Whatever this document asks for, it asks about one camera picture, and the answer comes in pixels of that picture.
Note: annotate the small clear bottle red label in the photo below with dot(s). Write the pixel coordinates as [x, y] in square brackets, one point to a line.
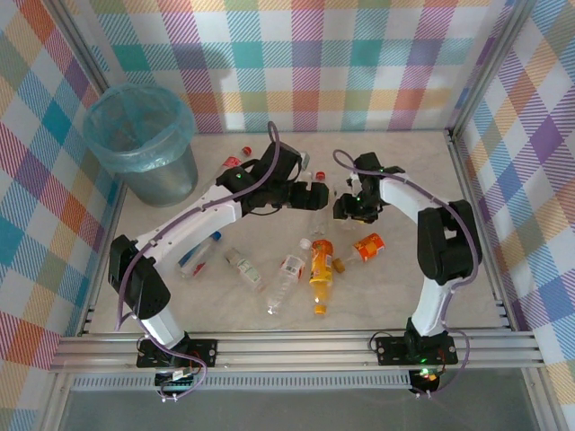
[231, 162]

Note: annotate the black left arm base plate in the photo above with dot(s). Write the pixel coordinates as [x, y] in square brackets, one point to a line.
[202, 352]

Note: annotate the orange juice bottle yellow cap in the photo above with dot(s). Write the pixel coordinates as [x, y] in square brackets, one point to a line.
[321, 265]

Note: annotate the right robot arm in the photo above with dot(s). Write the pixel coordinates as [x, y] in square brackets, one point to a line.
[431, 310]

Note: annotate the aluminium frame post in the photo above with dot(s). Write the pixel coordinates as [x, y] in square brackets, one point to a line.
[492, 67]
[86, 49]

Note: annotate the bottle with orange label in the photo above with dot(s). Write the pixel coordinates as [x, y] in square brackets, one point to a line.
[368, 249]

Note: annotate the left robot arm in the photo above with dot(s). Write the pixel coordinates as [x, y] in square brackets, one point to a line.
[188, 224]

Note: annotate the aluminium side rail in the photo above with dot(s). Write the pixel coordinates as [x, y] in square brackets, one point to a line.
[494, 283]
[92, 310]

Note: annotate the clear bottle blue cap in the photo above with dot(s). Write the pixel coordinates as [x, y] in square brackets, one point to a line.
[197, 265]

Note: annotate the small bottle green label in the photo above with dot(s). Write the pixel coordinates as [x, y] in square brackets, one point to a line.
[247, 269]

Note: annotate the metal mesh bin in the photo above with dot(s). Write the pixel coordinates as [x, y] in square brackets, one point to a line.
[166, 184]

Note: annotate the large clear bottle white cap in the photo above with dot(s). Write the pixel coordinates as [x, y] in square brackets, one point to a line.
[287, 269]

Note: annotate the clear bottle red cap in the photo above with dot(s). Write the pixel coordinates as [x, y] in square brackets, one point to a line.
[320, 224]

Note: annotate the long aluminium mounting rail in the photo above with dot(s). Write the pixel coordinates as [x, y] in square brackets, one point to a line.
[292, 350]

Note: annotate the blue plastic bin bag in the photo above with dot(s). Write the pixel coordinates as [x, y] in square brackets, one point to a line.
[135, 157]

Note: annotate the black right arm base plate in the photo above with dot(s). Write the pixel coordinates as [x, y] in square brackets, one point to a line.
[391, 350]

